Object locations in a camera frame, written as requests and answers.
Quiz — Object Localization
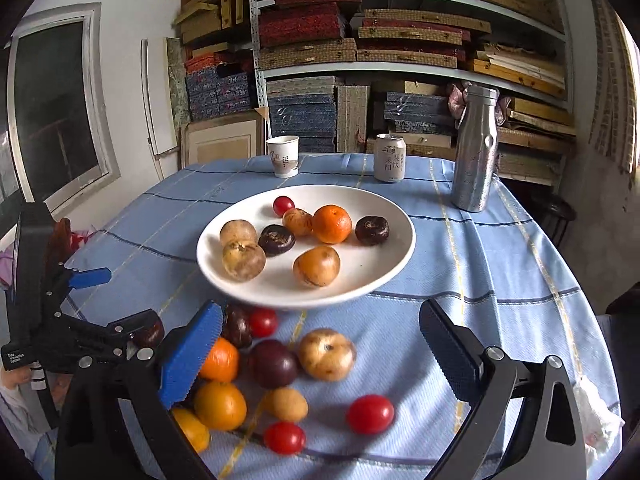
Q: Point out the orange mandarin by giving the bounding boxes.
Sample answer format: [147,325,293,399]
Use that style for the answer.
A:
[312,204,353,244]
[197,336,240,383]

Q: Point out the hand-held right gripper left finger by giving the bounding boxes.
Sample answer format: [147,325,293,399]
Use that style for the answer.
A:
[54,301,224,480]

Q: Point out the silver metal bottle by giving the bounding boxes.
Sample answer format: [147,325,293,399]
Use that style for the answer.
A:
[451,85,500,212]

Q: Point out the dark round stool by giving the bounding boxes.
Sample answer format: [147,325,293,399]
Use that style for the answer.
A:
[530,192,576,248]

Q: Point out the person's left hand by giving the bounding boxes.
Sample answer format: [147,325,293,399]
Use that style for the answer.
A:
[0,367,33,391]

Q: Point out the stack of woven tan boxes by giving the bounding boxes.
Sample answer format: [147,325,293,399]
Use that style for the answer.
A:
[257,7,493,71]

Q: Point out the green marble panel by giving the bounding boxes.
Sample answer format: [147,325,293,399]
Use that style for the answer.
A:
[166,37,193,123]

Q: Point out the bright window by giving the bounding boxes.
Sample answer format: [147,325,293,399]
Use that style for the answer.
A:
[622,25,640,181]

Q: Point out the stack of yellow tan boxes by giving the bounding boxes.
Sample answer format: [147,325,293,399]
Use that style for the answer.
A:
[172,0,251,46]

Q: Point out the stack of red patterned boxes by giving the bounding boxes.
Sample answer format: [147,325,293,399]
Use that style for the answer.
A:
[257,0,363,48]

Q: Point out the white plate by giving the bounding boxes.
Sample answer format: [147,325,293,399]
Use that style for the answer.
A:
[196,184,417,310]

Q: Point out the pale tan peach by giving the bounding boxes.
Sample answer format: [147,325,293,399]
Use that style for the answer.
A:
[299,328,357,381]

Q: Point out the dark brown round fruit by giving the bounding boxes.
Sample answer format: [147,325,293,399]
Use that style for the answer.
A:
[221,304,253,350]
[355,216,390,246]
[258,224,296,258]

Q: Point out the white drink can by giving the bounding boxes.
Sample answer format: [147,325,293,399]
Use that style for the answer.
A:
[374,133,407,183]

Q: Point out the dark cloth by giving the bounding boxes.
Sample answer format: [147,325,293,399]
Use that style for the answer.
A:
[605,282,640,351]

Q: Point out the white framed window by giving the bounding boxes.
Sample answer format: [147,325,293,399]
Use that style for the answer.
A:
[5,4,121,206]

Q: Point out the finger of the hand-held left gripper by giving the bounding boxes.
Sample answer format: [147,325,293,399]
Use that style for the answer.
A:
[50,268,112,293]
[105,309,161,356]

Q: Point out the stack of dark blue boxes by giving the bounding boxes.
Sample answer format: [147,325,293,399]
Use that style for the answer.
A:
[384,91,458,136]
[267,92,337,153]

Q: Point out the white metal shelf rack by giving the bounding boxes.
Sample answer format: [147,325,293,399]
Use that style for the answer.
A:
[248,0,573,181]

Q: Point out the brick pattern wall hanging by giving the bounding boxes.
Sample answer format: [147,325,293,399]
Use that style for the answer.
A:
[590,0,638,183]

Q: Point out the small tan longan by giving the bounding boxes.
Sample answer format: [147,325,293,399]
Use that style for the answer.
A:
[262,387,309,422]

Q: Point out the stack of blue floral boxes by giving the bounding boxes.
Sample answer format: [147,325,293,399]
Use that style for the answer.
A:
[184,62,256,122]

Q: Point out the brown plush toy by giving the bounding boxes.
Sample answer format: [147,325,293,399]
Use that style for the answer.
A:
[47,217,76,266]

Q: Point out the upright woven tan box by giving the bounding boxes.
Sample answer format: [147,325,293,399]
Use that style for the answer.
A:
[336,85,371,153]

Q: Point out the blue checked tablecloth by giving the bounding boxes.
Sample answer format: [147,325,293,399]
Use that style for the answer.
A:
[37,152,626,480]

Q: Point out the crumpled white tissue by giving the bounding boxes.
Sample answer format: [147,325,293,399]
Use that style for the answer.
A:
[570,375,625,466]

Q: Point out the yellow orange round fruit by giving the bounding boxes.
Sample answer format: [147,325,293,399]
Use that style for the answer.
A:
[193,381,248,432]
[170,406,211,453]

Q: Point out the pink cloth bundle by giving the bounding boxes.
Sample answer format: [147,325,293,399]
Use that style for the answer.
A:
[446,82,511,128]

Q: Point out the stack of light wooden boxes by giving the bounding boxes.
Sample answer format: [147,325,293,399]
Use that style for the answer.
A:
[452,0,571,100]

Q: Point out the dark red plum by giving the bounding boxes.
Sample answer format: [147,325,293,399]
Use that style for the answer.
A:
[131,316,165,349]
[247,339,300,388]

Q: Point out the white paper cup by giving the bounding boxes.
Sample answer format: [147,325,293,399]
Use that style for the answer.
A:
[266,135,300,178]

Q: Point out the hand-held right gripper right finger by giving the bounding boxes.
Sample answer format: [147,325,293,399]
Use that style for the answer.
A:
[419,299,587,480]

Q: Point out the orange persimmon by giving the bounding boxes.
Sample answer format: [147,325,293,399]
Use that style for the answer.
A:
[293,245,341,288]

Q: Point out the white leaning board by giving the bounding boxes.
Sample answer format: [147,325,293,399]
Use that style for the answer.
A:
[140,37,178,161]

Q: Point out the spotted tan fruit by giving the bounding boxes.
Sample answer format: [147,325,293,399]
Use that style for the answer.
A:
[282,208,314,237]

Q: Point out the wooden picture frame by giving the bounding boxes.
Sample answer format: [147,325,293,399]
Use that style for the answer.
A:
[180,110,268,171]

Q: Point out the large tan round fruit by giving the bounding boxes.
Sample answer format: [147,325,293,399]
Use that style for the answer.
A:
[222,239,267,282]

